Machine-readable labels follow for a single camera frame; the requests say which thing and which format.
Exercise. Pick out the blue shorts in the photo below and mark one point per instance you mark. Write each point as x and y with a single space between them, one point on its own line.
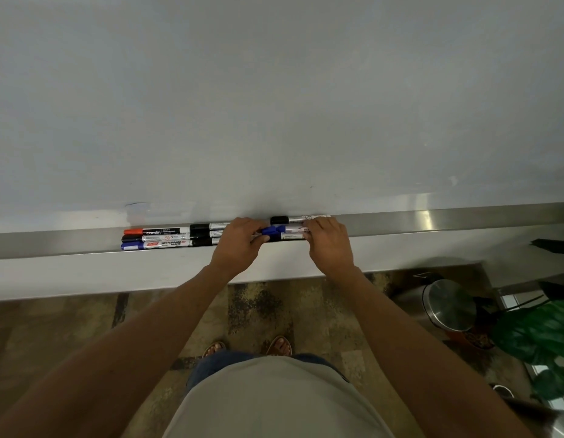
213 364

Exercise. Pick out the person's right sandalled foot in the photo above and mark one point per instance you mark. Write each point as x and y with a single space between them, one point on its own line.
279 346

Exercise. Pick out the white whiteboard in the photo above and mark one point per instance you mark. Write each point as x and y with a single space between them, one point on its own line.
282 100

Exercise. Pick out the blue cap red label marker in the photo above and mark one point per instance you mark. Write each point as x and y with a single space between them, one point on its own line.
163 244

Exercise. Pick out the person's sandalled foot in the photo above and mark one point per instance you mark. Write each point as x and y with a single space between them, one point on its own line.
214 348
279 346

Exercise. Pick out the person's left thumb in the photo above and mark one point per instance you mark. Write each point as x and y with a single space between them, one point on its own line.
261 239

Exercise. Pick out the person's left forearm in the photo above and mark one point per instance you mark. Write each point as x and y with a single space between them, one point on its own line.
126 360

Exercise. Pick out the beige shirt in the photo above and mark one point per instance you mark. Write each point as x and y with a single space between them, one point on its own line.
277 401

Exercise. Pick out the green leafy plant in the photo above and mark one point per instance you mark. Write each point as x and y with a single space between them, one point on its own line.
537 332

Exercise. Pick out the person's left sandalled foot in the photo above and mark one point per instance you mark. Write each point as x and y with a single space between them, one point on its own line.
214 348

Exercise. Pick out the blue cap whiteboard marker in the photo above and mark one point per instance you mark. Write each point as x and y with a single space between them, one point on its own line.
275 230

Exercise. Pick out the person's right forearm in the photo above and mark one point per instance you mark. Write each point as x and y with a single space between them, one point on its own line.
414 360

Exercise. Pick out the black cap whiteboard marker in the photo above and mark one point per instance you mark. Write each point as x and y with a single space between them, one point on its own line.
288 238
282 219
202 227
202 234
202 242

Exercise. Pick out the stainless steel waste bin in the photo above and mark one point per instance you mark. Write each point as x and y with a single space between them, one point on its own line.
448 303

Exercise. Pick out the black cap silver marker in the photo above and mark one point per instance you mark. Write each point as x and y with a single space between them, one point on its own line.
163 238

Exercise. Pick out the red cap black marker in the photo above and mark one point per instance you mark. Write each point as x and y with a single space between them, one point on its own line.
158 232

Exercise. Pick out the person's right hand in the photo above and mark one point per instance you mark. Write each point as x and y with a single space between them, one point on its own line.
329 248

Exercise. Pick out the steel marker tray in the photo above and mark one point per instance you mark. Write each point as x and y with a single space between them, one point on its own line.
446 223

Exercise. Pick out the person's right thumb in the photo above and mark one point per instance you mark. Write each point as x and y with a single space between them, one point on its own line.
308 234

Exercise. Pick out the person's left hand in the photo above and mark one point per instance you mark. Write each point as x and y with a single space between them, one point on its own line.
236 246

